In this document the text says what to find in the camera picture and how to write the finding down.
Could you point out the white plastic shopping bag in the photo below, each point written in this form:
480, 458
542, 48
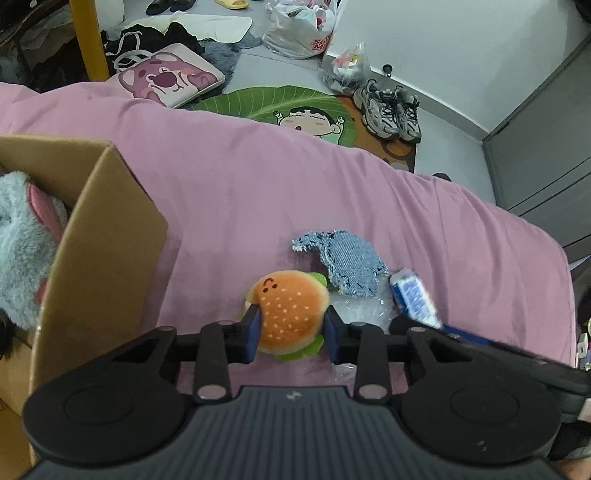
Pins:
300, 32

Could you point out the burger plush toy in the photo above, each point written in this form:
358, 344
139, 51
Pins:
288, 314

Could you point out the yellow slipper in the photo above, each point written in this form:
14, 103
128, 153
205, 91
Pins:
231, 3

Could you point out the person's right forearm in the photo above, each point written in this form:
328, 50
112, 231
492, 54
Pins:
579, 468

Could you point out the pink bear cushion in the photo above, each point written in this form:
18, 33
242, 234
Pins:
166, 78

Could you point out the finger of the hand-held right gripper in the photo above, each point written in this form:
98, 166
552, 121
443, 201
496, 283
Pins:
466, 335

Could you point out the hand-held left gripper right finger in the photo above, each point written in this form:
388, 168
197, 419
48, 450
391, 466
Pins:
331, 340

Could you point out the white rug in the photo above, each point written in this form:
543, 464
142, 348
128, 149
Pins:
217, 27

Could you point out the green leaf floor mat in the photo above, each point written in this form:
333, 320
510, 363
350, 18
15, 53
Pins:
258, 99

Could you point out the clear trash bag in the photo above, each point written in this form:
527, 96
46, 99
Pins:
344, 69

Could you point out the clear plastic bag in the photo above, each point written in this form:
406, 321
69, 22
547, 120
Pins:
360, 311

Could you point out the grey sneaker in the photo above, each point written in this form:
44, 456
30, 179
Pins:
376, 110
408, 117

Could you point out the blue white tissue packet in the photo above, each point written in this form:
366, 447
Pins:
411, 295

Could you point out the black door stopper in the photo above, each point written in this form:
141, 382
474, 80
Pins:
388, 70

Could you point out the brown cardboard box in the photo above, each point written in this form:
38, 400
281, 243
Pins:
106, 258

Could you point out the pink bed sheet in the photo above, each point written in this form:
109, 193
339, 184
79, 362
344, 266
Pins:
277, 184

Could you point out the round table yellow leg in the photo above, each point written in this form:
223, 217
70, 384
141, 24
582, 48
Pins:
87, 41

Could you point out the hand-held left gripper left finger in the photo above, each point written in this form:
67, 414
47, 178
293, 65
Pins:
251, 333

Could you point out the grey plush toy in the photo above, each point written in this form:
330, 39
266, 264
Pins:
23, 240

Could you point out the black clothes pile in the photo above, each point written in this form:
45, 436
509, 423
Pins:
180, 34

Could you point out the grey wardrobe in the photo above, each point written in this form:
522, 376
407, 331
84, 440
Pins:
545, 161

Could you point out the black slipper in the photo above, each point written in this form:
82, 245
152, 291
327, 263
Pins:
182, 4
159, 5

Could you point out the grey furry rug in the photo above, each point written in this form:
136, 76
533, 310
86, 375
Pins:
226, 57

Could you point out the blue denim cloth piece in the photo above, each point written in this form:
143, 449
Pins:
346, 258

